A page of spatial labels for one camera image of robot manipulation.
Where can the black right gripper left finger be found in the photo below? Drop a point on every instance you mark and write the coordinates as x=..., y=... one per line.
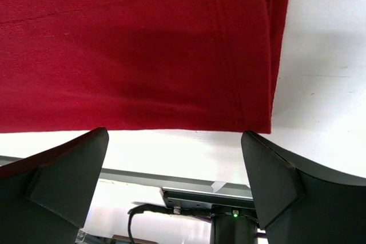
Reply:
x=45, y=198

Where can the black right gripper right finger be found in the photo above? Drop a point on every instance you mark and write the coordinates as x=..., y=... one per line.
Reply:
x=300, y=201

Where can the red t shirt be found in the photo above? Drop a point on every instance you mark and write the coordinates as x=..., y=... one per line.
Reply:
x=140, y=64

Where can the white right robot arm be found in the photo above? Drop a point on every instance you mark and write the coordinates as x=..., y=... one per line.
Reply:
x=227, y=225

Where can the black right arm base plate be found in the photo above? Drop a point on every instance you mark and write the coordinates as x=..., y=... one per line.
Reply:
x=194, y=199

